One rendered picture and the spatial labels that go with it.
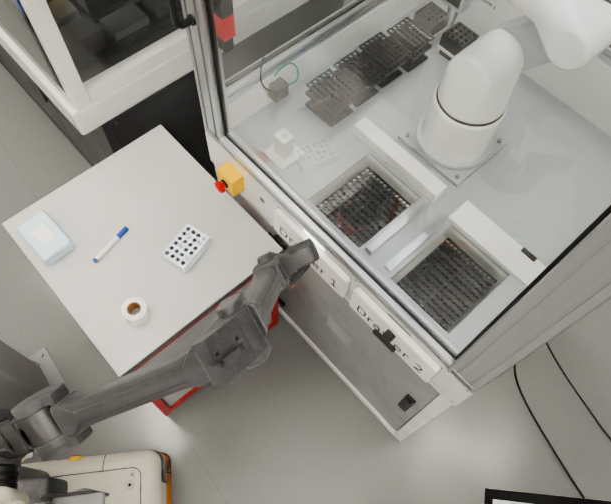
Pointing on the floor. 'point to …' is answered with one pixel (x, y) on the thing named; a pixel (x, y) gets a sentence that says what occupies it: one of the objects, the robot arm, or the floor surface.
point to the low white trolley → (146, 252)
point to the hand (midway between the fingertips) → (299, 270)
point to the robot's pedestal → (5, 372)
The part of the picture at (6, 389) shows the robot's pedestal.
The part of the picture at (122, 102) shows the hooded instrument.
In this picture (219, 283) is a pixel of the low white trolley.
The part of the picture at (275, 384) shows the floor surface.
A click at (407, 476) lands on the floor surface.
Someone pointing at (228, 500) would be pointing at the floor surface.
